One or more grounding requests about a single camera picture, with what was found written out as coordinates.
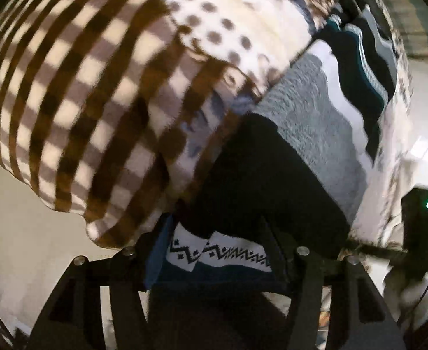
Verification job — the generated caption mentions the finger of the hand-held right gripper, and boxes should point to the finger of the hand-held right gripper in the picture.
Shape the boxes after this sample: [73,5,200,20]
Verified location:
[340,240,406,267]

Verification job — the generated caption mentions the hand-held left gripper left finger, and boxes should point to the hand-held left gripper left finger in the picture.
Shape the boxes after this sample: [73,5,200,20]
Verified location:
[27,214,174,350]

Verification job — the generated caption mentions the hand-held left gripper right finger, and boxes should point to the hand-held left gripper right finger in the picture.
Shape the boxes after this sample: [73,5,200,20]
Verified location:
[261,217,408,350]

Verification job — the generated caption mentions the striped black grey knit sweater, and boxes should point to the striped black grey knit sweater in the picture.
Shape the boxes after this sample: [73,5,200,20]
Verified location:
[146,0,400,350]

